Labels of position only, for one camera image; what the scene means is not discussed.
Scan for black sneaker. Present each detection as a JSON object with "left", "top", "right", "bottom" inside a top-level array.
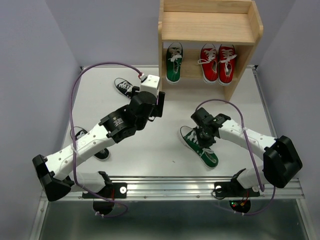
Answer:
[
  {"left": 74, "top": 126, "right": 110, "bottom": 162},
  {"left": 114, "top": 77, "right": 134, "bottom": 99}
]

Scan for black sneaker far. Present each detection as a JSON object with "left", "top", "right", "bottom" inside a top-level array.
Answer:
[{"left": 114, "top": 77, "right": 134, "bottom": 99}]

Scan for wooden shoe shelf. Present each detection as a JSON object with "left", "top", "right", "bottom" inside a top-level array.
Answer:
[{"left": 158, "top": 0, "right": 264, "bottom": 100}]

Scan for green sneaker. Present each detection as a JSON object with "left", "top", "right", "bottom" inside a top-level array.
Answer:
[
  {"left": 178, "top": 125, "right": 219, "bottom": 169},
  {"left": 165, "top": 42, "right": 184, "bottom": 84}
]

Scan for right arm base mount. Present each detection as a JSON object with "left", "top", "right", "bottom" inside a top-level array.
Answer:
[{"left": 211, "top": 168, "right": 260, "bottom": 215}]

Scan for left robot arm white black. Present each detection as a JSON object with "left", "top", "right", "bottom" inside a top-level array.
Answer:
[{"left": 32, "top": 91, "right": 165, "bottom": 202}]

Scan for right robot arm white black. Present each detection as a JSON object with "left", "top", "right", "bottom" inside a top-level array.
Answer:
[{"left": 191, "top": 107, "right": 303, "bottom": 199}]

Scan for black sneaker near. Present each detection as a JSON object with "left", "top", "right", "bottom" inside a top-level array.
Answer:
[{"left": 74, "top": 126, "right": 110, "bottom": 162}]

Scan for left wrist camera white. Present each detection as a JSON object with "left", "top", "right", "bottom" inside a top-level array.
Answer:
[{"left": 140, "top": 74, "right": 160, "bottom": 98}]

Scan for red sneaker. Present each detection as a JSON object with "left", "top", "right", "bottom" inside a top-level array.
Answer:
[
  {"left": 197, "top": 43, "right": 219, "bottom": 84},
  {"left": 218, "top": 44, "right": 237, "bottom": 86}
]

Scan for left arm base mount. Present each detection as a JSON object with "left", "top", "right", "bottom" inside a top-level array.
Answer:
[{"left": 82, "top": 171, "right": 128, "bottom": 218}]

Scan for aluminium rail front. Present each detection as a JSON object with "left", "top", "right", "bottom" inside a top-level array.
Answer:
[{"left": 59, "top": 176, "right": 305, "bottom": 202}]

